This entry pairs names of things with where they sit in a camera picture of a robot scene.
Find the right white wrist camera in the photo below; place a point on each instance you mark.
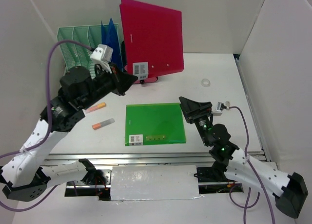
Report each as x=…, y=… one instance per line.
x=219, y=108

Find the green clip file folder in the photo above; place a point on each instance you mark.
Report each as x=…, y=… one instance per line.
x=154, y=124

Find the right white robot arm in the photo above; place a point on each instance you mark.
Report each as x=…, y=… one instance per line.
x=234, y=163

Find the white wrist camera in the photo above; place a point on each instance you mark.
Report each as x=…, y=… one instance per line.
x=219, y=108
x=102, y=56

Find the aluminium rail frame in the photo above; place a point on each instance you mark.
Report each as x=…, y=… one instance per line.
x=106, y=145

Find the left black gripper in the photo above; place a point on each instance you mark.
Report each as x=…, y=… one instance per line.
x=121, y=81

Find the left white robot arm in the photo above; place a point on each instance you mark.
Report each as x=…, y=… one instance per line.
x=25, y=177

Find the mint green file organizer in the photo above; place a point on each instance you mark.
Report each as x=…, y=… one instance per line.
x=75, y=55

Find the red clip file folder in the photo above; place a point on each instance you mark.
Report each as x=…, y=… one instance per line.
x=153, y=39

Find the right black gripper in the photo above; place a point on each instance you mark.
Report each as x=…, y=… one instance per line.
x=195, y=110

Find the orange highlighter clear cap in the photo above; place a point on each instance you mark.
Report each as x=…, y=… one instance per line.
x=95, y=107

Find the blue clip file folder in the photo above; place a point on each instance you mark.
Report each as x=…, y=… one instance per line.
x=109, y=37

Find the white foil covered panel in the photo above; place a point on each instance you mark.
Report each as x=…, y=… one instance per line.
x=162, y=182

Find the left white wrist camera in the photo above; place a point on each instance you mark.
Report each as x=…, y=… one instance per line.
x=102, y=56

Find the clear tape roll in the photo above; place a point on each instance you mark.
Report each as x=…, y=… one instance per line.
x=205, y=83

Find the black pink drawer unit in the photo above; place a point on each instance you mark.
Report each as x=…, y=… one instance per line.
x=124, y=61

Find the orange grey highlighter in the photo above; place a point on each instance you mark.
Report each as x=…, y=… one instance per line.
x=103, y=124

